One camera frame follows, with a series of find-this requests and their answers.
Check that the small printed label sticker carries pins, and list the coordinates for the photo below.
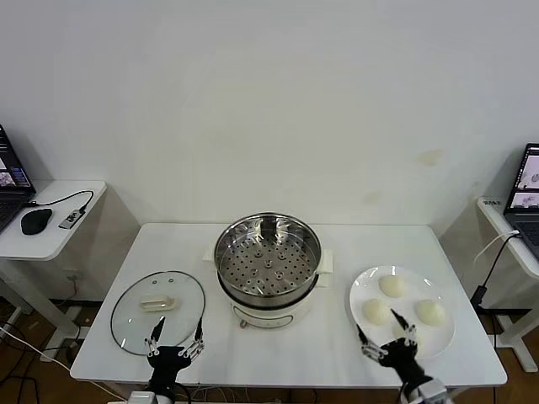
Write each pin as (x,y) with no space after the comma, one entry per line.
(492,202)

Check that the stainless steel steamer basket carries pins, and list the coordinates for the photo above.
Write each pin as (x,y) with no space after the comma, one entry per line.
(269,269)

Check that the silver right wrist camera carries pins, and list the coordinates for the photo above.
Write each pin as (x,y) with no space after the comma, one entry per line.
(431,389)

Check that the white electric cooker base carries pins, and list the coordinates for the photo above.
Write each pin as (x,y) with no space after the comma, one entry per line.
(273,313)

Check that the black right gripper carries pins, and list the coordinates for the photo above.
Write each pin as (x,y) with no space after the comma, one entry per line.
(400,357)

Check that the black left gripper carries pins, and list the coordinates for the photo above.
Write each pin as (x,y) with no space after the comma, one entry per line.
(166,357)

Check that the round white plate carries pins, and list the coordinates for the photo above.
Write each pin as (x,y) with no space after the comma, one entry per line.
(436,341)

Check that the white wall socket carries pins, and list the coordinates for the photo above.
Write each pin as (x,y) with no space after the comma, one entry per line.
(75,276)

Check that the round glass pot lid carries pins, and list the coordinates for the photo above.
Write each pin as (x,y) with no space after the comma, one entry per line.
(156,304)

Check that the white side table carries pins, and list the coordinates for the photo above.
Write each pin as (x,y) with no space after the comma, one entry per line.
(118,235)
(494,219)

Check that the black computer mouse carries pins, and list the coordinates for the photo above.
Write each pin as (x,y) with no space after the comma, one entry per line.
(35,221)

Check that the open dark laptop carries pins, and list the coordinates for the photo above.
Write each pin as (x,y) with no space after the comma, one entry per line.
(524,198)
(10,177)

